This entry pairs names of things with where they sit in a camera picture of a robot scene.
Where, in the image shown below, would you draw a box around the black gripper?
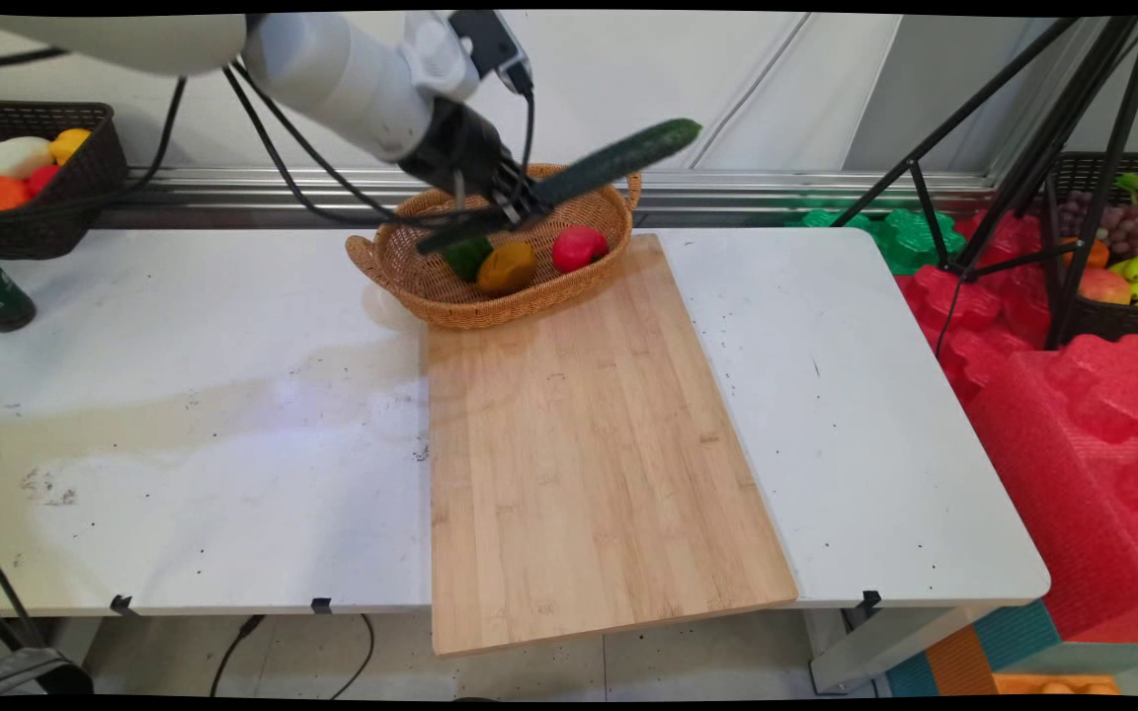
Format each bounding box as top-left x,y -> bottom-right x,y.
395,97 -> 558,236

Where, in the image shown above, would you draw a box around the long dark green cucumber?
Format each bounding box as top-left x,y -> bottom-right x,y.
415,118 -> 703,257

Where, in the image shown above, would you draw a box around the yellow-brown bell pepper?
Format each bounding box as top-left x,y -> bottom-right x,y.
476,240 -> 538,298

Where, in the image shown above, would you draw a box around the red apple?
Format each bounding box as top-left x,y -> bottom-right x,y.
552,224 -> 610,275

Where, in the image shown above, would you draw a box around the green bell pepper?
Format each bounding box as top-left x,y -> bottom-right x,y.
443,237 -> 495,283

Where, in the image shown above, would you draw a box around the wooden cutting board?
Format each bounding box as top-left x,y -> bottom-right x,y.
427,233 -> 799,658

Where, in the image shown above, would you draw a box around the green foam mats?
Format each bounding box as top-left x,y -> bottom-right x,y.
784,200 -> 968,277

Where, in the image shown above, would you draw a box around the dark woven fruit basket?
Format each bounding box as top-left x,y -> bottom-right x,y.
0,101 -> 129,261

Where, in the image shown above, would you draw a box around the yellow toy fruit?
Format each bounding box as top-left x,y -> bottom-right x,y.
48,127 -> 93,166

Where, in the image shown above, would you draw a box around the white toy vegetable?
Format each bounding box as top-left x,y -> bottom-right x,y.
0,136 -> 55,181

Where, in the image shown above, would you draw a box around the black tripod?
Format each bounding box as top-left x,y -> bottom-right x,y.
831,14 -> 1138,353

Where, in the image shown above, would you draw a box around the white table leg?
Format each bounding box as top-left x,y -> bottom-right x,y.
804,602 -> 1003,694

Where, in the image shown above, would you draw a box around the small orange toy fruit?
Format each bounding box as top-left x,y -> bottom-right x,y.
1063,237 -> 1112,271

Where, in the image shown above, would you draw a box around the red-yellow toy apple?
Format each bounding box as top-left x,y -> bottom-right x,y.
1078,267 -> 1134,306

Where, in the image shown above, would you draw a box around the red foam mats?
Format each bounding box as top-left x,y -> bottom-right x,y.
893,207 -> 1138,645

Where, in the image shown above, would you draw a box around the purple toy grapes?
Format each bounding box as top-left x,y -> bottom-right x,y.
1058,190 -> 1138,261

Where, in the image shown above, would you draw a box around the dark woven basket behind tripod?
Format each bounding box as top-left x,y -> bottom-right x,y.
1041,152 -> 1138,348

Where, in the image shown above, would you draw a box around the teal orange floor mat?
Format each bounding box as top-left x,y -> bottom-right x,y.
883,598 -> 1123,698

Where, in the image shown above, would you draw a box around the grey stand base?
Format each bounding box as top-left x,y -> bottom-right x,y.
0,523 -> 96,698

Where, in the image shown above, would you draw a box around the tan wicker basket with handles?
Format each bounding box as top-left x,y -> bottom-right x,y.
346,154 -> 643,331

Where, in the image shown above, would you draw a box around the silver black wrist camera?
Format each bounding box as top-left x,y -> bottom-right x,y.
447,10 -> 534,98

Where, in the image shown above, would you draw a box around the white vented camera mount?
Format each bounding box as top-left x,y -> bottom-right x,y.
399,11 -> 483,102

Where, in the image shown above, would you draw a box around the black camera cable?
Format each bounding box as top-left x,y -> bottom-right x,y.
221,61 -> 536,230

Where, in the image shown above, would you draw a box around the aluminium wall rail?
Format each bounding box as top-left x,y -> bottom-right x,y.
113,164 -> 1003,214

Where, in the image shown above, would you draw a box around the black floor cable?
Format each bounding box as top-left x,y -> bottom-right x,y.
207,613 -> 376,700

